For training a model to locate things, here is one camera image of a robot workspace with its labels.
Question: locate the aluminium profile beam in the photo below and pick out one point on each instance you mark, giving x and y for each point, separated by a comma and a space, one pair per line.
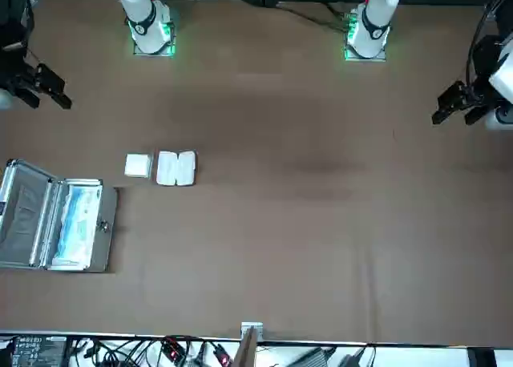
245, 351

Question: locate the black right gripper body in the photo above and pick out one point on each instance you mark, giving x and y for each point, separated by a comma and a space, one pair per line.
20, 78

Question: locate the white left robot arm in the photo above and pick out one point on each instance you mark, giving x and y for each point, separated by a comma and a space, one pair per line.
376, 14

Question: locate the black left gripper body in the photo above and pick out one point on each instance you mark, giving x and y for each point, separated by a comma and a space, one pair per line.
481, 94

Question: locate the small black power adapter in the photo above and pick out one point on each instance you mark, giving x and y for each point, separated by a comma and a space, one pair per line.
352, 360

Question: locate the blue printed white packet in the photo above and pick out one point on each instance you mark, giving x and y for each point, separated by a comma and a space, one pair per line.
80, 218

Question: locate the small metal corner bracket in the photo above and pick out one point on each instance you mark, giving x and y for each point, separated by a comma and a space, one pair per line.
246, 325

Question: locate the black plug with red light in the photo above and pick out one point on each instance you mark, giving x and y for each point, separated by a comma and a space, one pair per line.
223, 357
172, 349

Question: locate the silver aluminium medical kit case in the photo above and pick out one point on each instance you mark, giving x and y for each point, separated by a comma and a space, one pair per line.
108, 247

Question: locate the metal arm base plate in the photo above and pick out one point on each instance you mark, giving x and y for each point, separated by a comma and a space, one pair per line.
138, 53
380, 57

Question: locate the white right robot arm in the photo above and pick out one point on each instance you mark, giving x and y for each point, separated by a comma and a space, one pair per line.
140, 6

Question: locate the white plastic-wrapped triangular bandage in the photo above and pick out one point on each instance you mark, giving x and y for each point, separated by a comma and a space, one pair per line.
136, 166

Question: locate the black box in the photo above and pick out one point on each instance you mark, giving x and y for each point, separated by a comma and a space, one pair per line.
481, 359

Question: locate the grey power adapter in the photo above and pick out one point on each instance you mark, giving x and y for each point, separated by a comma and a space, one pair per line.
316, 359

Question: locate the black labelled power adapter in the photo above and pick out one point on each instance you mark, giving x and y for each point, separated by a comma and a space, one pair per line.
38, 351

